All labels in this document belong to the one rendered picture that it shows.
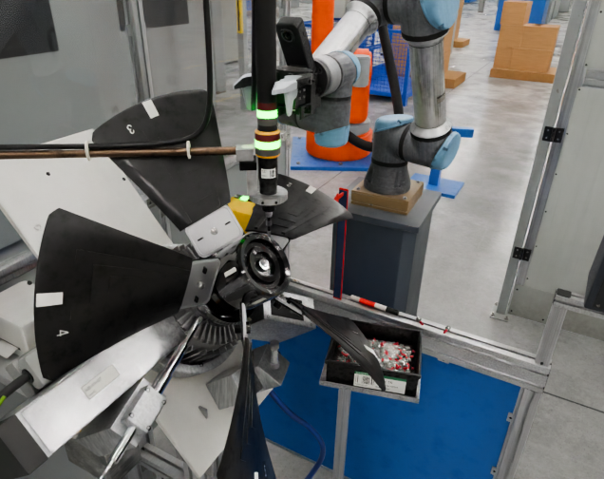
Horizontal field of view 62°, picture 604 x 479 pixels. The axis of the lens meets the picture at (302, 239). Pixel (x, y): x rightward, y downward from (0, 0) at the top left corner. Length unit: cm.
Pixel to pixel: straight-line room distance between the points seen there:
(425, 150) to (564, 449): 141
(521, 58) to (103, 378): 959
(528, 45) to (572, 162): 749
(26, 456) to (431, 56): 116
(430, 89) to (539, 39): 863
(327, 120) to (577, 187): 176
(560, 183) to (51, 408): 232
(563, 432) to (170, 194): 197
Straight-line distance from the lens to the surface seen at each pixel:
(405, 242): 157
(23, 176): 105
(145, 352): 88
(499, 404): 145
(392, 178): 159
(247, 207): 142
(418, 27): 131
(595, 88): 254
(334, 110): 107
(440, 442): 161
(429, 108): 142
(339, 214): 111
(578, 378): 275
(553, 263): 281
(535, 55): 1002
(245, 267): 82
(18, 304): 134
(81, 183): 109
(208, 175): 91
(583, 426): 253
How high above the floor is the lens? 167
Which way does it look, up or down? 29 degrees down
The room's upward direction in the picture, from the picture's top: 1 degrees clockwise
